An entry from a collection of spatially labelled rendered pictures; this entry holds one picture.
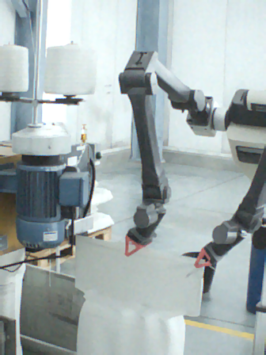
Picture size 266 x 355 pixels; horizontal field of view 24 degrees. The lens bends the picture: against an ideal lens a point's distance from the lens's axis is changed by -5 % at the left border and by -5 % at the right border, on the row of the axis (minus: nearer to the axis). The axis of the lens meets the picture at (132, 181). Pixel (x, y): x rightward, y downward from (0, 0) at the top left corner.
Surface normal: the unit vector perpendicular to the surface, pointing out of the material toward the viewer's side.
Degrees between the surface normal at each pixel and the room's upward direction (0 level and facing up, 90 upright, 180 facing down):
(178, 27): 90
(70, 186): 90
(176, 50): 90
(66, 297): 90
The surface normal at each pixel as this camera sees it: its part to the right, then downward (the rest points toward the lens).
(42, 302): -0.49, 0.14
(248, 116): -0.40, 0.73
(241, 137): -0.28, -0.67
